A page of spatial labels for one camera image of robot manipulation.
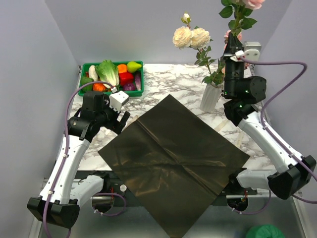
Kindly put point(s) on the cream ribbon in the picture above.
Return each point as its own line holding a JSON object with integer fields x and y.
{"x": 230, "y": 132}

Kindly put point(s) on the orange fruit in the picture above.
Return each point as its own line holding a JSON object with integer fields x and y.
{"x": 122, "y": 68}

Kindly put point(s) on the green plastic basket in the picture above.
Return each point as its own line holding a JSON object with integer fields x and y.
{"x": 135, "y": 93}

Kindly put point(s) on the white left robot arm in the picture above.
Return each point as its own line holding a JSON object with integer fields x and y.
{"x": 58, "y": 203}

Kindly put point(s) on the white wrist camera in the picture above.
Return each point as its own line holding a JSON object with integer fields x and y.
{"x": 118, "y": 100}
{"x": 250, "y": 52}

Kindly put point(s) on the white ribbed vase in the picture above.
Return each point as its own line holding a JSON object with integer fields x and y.
{"x": 210, "y": 97}

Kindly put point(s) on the purple onion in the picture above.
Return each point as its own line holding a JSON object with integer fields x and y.
{"x": 129, "y": 87}

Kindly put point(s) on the white flower stem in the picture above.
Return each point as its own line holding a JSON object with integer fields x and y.
{"x": 199, "y": 40}

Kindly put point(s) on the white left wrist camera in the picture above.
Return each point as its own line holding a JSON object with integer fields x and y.
{"x": 118, "y": 100}

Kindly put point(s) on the green lettuce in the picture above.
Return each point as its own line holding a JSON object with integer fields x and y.
{"x": 108, "y": 72}

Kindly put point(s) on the black wrapping paper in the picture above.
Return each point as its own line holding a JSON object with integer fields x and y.
{"x": 174, "y": 164}

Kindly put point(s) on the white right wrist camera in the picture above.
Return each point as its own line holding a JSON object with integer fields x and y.
{"x": 250, "y": 52}

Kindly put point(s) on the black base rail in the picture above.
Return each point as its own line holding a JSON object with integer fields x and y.
{"x": 113, "y": 184}

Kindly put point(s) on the red bell pepper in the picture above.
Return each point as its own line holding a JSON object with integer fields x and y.
{"x": 125, "y": 78}

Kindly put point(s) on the white radish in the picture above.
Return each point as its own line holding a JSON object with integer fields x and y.
{"x": 92, "y": 73}

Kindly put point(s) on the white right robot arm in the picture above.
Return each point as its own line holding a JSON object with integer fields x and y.
{"x": 291, "y": 170}

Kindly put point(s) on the green cloth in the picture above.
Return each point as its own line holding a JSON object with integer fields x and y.
{"x": 264, "y": 231}

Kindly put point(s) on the light pink flower stem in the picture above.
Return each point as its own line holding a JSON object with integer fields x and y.
{"x": 240, "y": 10}

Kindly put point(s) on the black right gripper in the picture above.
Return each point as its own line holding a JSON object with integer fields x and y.
{"x": 234, "y": 45}

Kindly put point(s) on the purple eggplant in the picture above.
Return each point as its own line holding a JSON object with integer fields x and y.
{"x": 137, "y": 80}

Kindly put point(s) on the orange carrot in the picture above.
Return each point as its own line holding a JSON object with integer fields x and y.
{"x": 99, "y": 87}

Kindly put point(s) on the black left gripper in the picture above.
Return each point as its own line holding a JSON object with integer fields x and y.
{"x": 115, "y": 125}

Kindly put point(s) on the green bell pepper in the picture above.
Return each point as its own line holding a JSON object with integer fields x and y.
{"x": 85, "y": 80}

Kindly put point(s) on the green pear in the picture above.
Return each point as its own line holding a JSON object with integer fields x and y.
{"x": 133, "y": 66}

